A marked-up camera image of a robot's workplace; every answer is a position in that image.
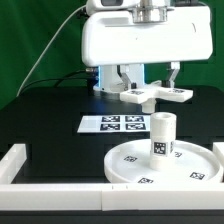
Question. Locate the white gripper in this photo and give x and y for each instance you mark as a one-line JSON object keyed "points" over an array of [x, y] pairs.
{"points": [[113, 38]]}

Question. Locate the white cross-shaped table base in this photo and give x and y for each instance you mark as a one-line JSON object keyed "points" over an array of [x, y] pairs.
{"points": [[149, 93]]}

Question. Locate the white round table top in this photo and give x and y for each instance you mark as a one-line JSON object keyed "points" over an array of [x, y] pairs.
{"points": [[134, 162]]}

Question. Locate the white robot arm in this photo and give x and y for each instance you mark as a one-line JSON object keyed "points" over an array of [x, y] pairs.
{"points": [[147, 11]]}

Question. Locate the white marker sheet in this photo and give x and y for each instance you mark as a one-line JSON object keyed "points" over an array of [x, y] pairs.
{"points": [[114, 124]]}

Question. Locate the white left fence bar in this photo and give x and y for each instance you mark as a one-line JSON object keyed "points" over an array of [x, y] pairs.
{"points": [[12, 162]]}

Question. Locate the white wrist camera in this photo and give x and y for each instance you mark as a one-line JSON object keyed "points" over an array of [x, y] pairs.
{"points": [[93, 6]]}

